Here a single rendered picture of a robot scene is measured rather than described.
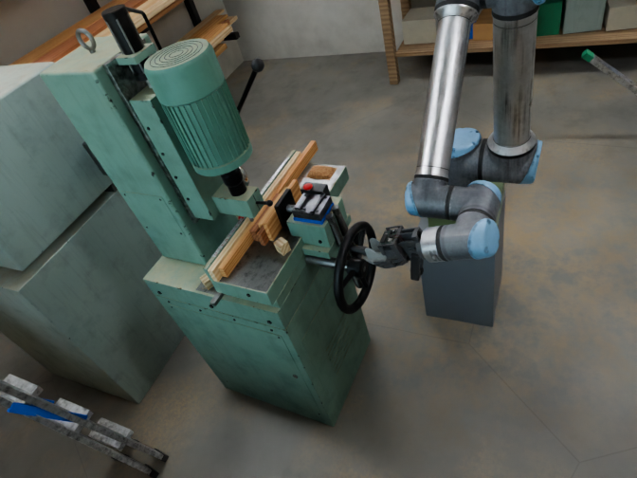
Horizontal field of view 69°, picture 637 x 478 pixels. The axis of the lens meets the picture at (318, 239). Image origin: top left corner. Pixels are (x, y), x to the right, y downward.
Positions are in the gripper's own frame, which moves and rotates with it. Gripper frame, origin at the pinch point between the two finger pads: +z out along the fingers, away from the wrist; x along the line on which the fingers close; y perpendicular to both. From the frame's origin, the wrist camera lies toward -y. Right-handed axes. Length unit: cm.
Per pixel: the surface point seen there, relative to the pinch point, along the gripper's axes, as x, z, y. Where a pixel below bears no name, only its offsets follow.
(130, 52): -2, 27, 77
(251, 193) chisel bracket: -3.3, 27.6, 28.6
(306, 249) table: -1.2, 21.7, 4.8
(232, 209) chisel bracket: 0.7, 35.0, 27.2
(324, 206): -8.6, 11.1, 14.5
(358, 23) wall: -321, 159, -15
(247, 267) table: 12.4, 32.5, 12.8
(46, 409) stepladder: 68, 90, 13
